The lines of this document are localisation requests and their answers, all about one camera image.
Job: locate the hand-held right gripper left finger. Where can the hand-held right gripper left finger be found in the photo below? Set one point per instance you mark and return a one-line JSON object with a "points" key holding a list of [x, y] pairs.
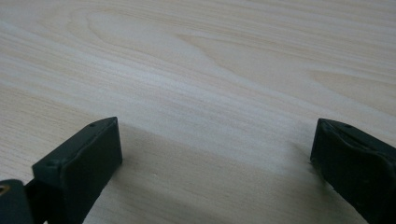
{"points": [[77, 161]]}

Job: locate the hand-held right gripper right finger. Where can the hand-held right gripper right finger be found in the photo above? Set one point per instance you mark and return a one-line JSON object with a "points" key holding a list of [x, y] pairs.
{"points": [[351, 168]]}

